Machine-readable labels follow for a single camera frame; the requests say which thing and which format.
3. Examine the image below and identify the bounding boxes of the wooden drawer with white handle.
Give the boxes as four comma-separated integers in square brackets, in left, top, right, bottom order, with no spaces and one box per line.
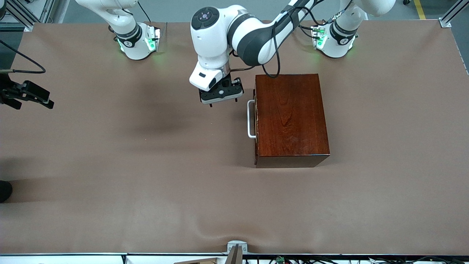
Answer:
[247,88,259,165]

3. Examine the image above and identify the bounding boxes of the dark red wooden cabinet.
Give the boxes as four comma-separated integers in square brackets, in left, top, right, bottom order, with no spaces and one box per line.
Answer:
[254,73,330,169]

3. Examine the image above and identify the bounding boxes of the black round object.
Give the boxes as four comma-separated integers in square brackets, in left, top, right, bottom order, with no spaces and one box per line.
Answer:
[0,180,13,203]

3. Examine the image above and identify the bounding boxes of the brown table mat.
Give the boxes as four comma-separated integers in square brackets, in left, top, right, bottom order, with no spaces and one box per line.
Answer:
[0,19,469,256]

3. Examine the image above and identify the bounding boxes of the light wooden board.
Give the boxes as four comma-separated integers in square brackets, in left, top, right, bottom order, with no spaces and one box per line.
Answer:
[174,258,220,264]

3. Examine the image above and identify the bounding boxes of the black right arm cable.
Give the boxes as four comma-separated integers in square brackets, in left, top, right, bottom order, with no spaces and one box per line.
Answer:
[0,40,47,74]

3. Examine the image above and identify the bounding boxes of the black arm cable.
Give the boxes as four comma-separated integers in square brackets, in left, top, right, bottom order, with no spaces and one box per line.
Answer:
[0,40,47,74]
[261,5,319,78]

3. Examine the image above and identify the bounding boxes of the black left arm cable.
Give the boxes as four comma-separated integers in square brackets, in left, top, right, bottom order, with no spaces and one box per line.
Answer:
[261,5,319,78]

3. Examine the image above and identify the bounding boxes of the aluminium frame profile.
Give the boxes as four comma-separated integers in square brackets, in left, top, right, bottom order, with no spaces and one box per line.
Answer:
[439,0,469,28]
[0,0,61,32]

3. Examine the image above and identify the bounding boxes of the grey metal bracket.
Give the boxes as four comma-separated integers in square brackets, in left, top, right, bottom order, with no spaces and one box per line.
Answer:
[226,240,248,264]

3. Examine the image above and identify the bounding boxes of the white table edge rail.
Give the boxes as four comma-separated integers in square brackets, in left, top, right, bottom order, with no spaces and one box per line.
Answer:
[0,252,469,264]

